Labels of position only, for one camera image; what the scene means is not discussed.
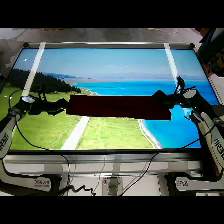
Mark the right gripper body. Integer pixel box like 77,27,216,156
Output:
152,89,183,109

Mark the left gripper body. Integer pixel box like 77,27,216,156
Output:
46,97,72,117

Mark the dark red garment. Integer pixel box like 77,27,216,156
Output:
66,94,173,121

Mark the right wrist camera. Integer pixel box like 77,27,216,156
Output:
175,75,197,96

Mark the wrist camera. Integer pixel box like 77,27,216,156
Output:
175,75,197,96
36,83,48,102

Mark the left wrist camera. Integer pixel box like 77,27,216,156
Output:
36,83,48,102

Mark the black cable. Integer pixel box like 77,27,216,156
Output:
7,87,73,197
120,126,216,196
59,184,98,197

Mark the silver frame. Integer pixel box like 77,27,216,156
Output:
0,41,224,197

